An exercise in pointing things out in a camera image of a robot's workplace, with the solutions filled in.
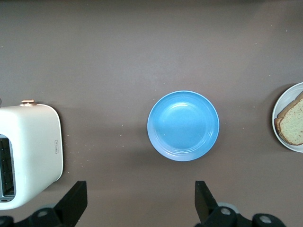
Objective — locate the blue plate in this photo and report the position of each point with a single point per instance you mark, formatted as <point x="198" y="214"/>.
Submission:
<point x="183" y="127"/>

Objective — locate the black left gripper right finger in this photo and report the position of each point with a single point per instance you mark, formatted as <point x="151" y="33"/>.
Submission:
<point x="204" y="203"/>

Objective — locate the cream white toaster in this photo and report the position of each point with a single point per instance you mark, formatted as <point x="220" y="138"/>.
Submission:
<point x="33" y="142"/>

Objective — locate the beige plate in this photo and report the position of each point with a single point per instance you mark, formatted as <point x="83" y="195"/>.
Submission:
<point x="282" y="101"/>

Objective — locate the brown bread slice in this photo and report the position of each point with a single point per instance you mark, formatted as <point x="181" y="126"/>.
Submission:
<point x="293" y="125"/>

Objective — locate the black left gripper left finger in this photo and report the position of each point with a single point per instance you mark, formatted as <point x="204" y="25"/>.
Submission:
<point x="75" y="203"/>

